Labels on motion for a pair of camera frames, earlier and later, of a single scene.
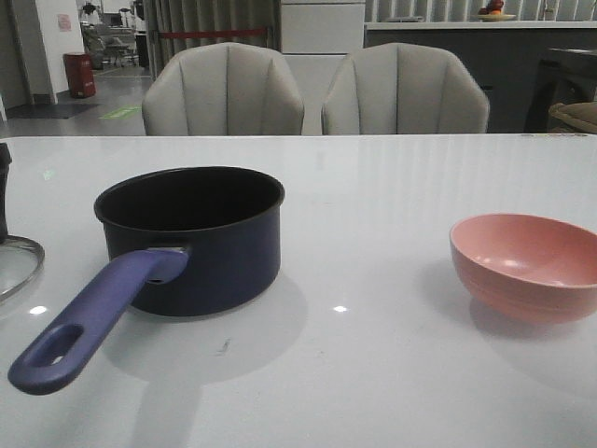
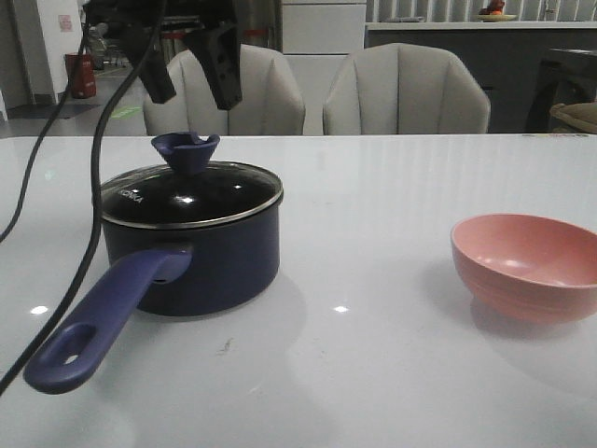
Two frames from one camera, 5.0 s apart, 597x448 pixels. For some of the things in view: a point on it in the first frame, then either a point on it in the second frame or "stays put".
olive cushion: x=573 y=118 stays put
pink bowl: x=525 y=269 stays put
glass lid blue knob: x=20 y=259 → x=188 y=192
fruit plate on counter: x=492 y=12 stays put
